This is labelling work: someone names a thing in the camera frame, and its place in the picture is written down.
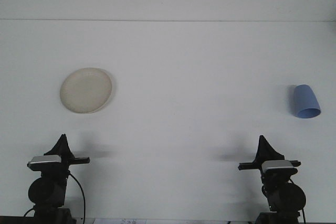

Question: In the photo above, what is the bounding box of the pale blue cup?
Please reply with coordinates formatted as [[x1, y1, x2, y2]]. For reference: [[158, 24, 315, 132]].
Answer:
[[292, 84, 321, 119]]

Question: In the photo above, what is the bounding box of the pale round plate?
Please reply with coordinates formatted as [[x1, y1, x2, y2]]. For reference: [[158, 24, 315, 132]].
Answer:
[[59, 67, 114, 114]]

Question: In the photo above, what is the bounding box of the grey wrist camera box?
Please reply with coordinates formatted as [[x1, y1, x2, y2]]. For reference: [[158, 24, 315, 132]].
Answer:
[[261, 159, 299, 176], [27, 155, 62, 171]]

